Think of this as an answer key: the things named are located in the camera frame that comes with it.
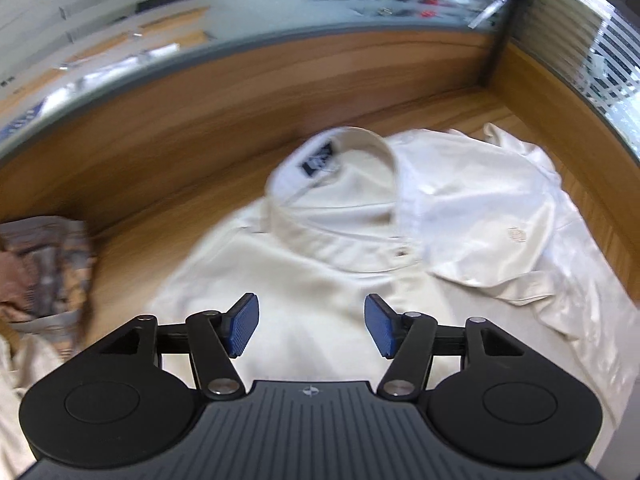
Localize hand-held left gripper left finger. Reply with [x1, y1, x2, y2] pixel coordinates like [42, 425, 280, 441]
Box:
[92, 292, 260, 402]

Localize white satin shirt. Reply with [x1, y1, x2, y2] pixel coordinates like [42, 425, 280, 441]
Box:
[145, 122, 640, 466]

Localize black handled scissors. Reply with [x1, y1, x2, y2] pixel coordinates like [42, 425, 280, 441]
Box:
[467, 0, 516, 28]

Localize brown grey patterned cloth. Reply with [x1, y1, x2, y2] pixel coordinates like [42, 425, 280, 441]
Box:
[0, 216, 98, 356]

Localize striped frosted glass partition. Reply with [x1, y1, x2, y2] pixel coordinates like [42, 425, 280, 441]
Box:
[510, 0, 640, 151]
[0, 0, 526, 161]

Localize dark partition post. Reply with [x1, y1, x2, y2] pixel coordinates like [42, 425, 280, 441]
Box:
[480, 0, 543, 86]

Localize cream satin shirt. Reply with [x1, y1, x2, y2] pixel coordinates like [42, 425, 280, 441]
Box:
[0, 332, 68, 466]

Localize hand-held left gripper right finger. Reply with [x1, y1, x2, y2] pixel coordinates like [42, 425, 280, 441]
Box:
[364, 294, 527, 402]

